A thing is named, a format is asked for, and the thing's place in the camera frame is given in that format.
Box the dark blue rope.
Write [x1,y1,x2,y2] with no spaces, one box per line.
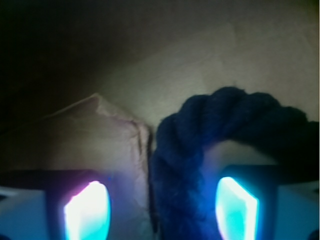
[149,86,320,240]

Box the brown paper bag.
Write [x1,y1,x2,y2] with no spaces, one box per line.
[0,0,320,240]

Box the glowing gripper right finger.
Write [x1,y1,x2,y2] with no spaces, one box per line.
[215,165,320,240]

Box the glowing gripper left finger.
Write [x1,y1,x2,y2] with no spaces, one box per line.
[0,169,112,240]

